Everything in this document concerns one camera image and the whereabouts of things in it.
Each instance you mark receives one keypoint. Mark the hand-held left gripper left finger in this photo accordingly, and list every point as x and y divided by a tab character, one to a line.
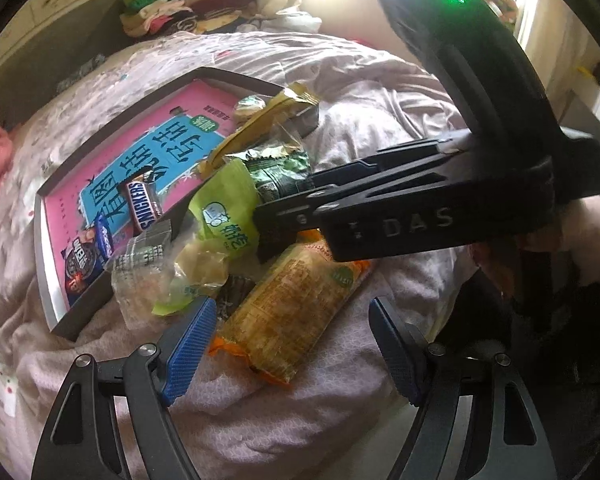
190	355

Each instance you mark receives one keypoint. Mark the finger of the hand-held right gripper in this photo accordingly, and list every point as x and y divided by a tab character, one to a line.
380	165
280	220

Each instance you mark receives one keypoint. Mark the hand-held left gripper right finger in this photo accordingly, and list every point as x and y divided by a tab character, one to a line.
395	350

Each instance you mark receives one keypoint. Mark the dark green label pastry packet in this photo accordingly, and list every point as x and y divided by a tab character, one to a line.
275	175

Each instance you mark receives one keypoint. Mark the light green pastry packet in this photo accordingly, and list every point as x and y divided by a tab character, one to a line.
225	220

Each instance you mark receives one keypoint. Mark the dark brown snack packet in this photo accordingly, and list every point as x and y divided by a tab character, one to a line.
232	292

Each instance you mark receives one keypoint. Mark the orange cracker packet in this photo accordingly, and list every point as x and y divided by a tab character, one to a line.
290	305

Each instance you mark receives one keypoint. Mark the clear packet with checkered label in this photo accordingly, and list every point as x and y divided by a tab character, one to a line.
140	260

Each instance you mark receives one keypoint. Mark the olive yellow long snack packet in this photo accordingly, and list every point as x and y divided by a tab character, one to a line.
275	110

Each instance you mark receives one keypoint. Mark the dark grey box tray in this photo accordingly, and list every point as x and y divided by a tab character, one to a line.
87	310

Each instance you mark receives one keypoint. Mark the round pastry with green label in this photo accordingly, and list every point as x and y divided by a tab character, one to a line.
247	108

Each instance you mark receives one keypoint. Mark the brown chocolate bar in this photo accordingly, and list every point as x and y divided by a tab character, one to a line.
142	205

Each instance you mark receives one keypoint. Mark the blue cookie packet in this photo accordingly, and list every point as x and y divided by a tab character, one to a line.
85	255

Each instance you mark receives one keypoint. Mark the person's right hand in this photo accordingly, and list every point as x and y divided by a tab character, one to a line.
590	240

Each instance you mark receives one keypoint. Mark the clothes on windowsill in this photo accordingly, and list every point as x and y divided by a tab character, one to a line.
500	2

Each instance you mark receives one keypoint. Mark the pink and blue workbook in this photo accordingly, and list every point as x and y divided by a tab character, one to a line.
145	125

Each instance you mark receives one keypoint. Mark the white plastic bag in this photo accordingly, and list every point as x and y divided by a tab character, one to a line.
295	22

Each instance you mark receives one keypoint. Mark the pile of folded clothes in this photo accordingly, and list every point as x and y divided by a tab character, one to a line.
190	0

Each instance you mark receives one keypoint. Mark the grey bed headboard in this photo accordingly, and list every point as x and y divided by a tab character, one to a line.
55	55

